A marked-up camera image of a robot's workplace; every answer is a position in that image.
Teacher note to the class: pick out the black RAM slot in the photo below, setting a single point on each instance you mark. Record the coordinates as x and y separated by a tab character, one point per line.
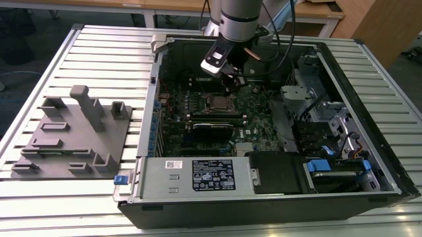
218	113
207	82
218	119
218	116
207	85

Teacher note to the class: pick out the silver drive cage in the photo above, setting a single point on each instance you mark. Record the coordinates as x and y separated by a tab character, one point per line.
306	74

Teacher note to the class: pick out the green motherboard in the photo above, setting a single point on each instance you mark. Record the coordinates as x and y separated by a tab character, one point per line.
263	128

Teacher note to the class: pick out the black graphics card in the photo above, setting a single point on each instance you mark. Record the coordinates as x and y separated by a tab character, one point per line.
211	134

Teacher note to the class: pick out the wooden desk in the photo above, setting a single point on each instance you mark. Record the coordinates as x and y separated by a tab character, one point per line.
66	3
317	12

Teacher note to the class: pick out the silver chipset heat sink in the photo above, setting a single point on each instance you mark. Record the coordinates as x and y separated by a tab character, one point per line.
246	146

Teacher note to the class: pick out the blue plastic clip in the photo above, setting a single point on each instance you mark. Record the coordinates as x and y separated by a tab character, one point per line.
327	150
366	165

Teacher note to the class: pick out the wooden cabinet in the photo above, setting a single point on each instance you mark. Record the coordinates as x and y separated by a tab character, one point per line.
380	24

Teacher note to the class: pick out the hard disk in blue carrier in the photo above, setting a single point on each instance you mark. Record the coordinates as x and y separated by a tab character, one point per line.
318	165

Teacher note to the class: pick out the silver power supply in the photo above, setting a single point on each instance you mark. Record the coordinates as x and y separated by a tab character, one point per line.
155	177

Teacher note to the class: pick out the black chair base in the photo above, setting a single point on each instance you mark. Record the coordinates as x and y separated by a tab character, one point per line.
416	53

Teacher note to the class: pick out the grey parts rack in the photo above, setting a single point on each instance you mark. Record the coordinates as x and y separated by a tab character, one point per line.
82	148

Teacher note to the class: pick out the blue case latch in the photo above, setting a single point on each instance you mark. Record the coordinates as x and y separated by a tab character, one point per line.
120	180

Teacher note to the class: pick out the black PC case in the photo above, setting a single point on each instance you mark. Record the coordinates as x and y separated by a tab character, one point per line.
230	214

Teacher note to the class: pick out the green RAM stick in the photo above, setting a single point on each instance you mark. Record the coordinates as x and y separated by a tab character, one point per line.
56	153

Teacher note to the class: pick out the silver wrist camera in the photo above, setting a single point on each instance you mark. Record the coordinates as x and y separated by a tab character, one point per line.
215	59

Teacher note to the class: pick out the silver metal bracket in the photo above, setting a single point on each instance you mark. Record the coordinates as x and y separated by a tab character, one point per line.
293	92

